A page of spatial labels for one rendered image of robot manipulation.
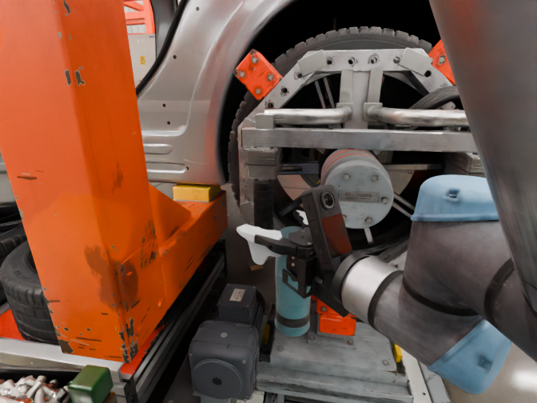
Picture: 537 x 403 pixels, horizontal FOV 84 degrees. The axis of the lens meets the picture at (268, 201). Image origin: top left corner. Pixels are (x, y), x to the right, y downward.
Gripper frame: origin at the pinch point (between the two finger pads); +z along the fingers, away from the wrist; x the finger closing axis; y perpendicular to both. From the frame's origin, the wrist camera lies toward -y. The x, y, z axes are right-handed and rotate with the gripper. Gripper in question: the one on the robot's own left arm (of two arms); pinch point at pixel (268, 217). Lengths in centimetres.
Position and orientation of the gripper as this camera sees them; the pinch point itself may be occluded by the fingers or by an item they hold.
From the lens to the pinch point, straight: 53.2
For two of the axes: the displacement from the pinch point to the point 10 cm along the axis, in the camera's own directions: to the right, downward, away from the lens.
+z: -5.8, -2.8, 7.7
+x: 8.2, -2.0, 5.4
